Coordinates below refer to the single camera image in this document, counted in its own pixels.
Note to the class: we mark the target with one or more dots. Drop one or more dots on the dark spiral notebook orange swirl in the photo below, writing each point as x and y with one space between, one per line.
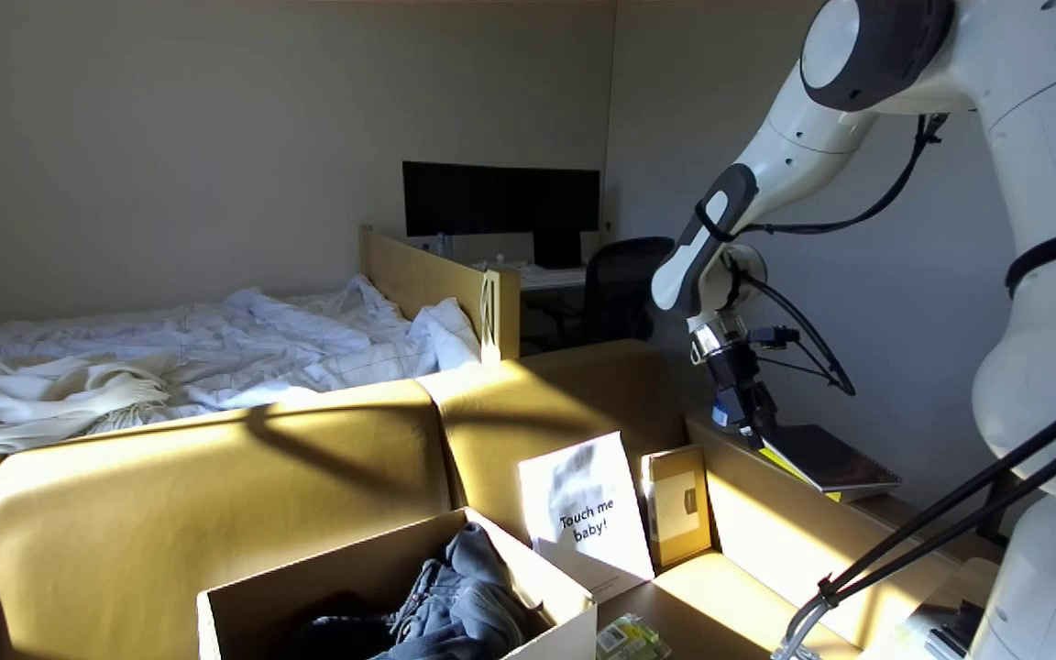
834 461

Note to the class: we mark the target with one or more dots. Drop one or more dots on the black computer monitor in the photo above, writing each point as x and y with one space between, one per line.
492 205

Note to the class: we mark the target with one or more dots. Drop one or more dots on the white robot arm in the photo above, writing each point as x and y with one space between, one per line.
1044 306

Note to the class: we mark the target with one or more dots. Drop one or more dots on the large open cardboard box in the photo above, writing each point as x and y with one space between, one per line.
308 582

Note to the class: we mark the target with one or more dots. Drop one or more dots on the wooden bed frame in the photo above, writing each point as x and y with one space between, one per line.
432 280

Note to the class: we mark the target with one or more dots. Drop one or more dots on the flat brown cardboard sheet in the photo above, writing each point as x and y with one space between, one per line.
724 601

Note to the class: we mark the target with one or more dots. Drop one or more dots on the dark folded clothes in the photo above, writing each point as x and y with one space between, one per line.
456 607

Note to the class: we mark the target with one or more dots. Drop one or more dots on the small Amazon cardboard box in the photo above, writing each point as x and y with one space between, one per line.
677 502

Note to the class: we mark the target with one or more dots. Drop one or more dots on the black office chair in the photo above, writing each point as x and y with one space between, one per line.
621 289

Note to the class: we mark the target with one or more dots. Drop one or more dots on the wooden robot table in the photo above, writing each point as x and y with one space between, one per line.
955 587

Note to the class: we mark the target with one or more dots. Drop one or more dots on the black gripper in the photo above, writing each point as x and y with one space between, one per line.
741 390

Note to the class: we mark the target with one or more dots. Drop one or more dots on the white bed sheets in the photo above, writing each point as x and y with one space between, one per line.
186 354

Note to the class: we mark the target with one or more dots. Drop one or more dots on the green plastic package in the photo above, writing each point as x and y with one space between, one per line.
633 640

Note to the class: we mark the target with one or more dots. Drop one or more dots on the white printed envelope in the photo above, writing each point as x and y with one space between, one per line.
584 502

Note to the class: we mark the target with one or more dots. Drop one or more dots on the white desk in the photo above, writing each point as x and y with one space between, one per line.
549 277

